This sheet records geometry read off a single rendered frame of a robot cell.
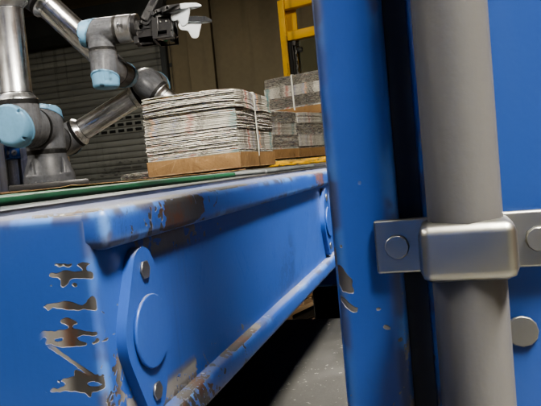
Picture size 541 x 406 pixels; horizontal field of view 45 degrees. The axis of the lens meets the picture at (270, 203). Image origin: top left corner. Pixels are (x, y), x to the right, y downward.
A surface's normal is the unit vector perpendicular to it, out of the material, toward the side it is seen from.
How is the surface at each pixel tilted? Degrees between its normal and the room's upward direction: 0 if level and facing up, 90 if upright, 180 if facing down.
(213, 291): 90
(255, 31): 90
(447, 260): 90
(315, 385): 0
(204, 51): 90
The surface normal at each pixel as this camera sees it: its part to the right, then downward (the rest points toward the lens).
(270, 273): 0.96, -0.07
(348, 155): -0.26, 0.07
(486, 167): 0.54, 0.00
